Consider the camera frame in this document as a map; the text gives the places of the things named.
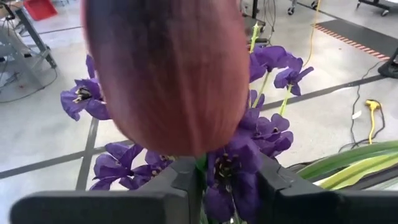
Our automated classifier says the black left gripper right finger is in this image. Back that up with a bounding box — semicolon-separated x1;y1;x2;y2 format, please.
256;154;398;224

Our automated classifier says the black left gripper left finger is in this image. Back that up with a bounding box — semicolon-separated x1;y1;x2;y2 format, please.
9;156;205;224

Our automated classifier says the red tulip with green stem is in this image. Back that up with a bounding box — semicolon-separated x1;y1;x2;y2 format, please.
80;0;251;175
297;139;398;191

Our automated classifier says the purple artificial flower bunch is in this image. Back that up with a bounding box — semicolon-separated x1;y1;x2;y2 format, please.
203;21;315;224

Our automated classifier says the purple artificial flower stem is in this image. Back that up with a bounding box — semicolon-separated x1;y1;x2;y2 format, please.
60;54;175;192

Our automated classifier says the black stand foot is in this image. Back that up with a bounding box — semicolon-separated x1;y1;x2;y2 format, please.
377;46;398;79

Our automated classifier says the black mat with striped edge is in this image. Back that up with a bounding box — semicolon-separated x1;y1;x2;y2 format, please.
313;19;398;62

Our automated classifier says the black wheeled cart base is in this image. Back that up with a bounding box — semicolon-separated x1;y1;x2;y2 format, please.
356;0;398;17

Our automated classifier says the black pole stand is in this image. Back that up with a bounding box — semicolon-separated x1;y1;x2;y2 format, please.
244;0;269;45

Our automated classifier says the red plastic bin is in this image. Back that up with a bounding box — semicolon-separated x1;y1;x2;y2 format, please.
23;0;58;22

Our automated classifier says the black floor cable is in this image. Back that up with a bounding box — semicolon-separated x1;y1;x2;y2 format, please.
338;58;387;151

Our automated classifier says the yellow plug with cable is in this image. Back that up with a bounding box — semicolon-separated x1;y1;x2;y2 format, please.
364;99;384;146

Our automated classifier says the thin yellow hanging cable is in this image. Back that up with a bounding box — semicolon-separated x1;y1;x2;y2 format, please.
305;0;322;67

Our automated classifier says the grey metal frame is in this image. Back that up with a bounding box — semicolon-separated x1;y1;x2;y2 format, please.
0;0;58;104

